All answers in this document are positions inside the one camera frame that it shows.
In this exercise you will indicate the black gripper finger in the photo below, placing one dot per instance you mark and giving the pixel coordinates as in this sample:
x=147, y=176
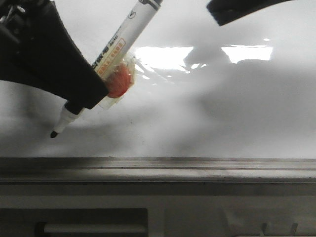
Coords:
x=36, y=50
x=227, y=11

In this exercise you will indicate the black and white marker pen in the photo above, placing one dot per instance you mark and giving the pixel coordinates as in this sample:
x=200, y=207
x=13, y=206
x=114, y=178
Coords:
x=125, y=36

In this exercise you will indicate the red magnet taped to marker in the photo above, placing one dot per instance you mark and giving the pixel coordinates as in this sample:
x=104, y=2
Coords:
x=120, y=81

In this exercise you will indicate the white whiteboard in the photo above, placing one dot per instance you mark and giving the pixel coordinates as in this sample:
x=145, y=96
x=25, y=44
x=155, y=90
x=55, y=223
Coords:
x=243, y=90

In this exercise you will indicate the grey aluminium whiteboard frame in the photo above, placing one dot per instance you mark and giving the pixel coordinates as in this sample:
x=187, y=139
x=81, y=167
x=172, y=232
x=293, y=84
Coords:
x=175, y=170

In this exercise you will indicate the grey table frame below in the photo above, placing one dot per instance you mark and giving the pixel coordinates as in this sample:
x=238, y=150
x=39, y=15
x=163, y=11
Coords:
x=158, y=210

